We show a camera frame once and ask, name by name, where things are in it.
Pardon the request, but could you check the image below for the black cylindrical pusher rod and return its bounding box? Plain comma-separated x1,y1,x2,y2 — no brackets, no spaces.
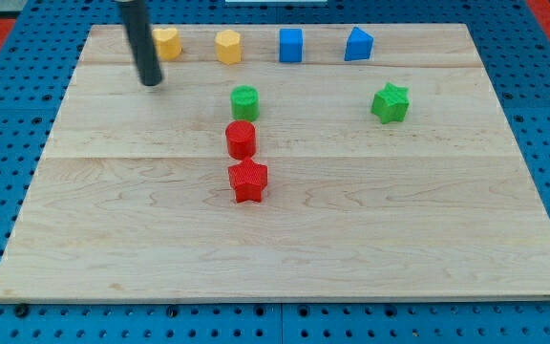
117,0,162,87

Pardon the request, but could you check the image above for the blue cube block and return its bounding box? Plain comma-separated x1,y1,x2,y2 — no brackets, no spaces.
279,28,304,63

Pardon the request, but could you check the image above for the yellow hexagon block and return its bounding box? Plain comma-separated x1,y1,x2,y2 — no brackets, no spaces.
215,30,243,65

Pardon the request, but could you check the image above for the green cylinder block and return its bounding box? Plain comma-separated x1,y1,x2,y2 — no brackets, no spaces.
230,85,260,122

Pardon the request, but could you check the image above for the red cylinder block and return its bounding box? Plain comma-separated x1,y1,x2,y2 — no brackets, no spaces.
225,120,256,160

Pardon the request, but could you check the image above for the red star block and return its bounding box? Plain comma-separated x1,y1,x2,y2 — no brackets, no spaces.
227,158,268,203

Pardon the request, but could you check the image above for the blue triangular prism block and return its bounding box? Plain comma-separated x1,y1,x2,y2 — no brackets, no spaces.
344,27,374,61

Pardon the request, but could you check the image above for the green star block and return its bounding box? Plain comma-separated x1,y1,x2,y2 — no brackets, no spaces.
370,82,410,124

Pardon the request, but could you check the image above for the light wooden board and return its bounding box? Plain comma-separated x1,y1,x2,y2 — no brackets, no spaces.
0,24,550,304

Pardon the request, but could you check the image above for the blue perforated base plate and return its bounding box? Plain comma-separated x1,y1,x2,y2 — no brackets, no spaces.
0,0,550,343

